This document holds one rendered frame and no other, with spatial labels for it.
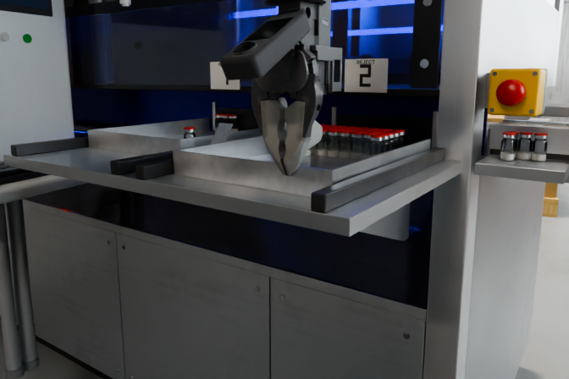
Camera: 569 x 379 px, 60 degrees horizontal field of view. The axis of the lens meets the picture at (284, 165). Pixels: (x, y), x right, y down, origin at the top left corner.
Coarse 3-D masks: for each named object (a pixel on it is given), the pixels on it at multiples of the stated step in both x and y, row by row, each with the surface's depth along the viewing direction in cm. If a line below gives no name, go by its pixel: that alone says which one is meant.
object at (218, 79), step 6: (210, 66) 110; (216, 66) 109; (210, 72) 110; (216, 72) 109; (222, 72) 108; (216, 78) 109; (222, 78) 108; (216, 84) 110; (222, 84) 109; (234, 84) 107
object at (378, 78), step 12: (348, 60) 90; (360, 60) 89; (372, 60) 88; (384, 60) 86; (348, 72) 91; (360, 72) 89; (372, 72) 88; (384, 72) 87; (348, 84) 91; (372, 84) 88; (384, 84) 87
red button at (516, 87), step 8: (512, 80) 72; (504, 88) 73; (512, 88) 72; (520, 88) 72; (496, 96) 74; (504, 96) 73; (512, 96) 72; (520, 96) 72; (504, 104) 73; (512, 104) 73
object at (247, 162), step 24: (216, 144) 77; (240, 144) 82; (264, 144) 87; (192, 168) 68; (216, 168) 66; (240, 168) 63; (264, 168) 61; (312, 168) 57; (336, 168) 56; (360, 168) 61; (288, 192) 59
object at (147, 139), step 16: (112, 128) 100; (128, 128) 104; (144, 128) 107; (160, 128) 111; (176, 128) 115; (208, 128) 124; (96, 144) 95; (112, 144) 92; (128, 144) 90; (144, 144) 87; (160, 144) 85; (176, 144) 82; (192, 144) 84; (208, 144) 87
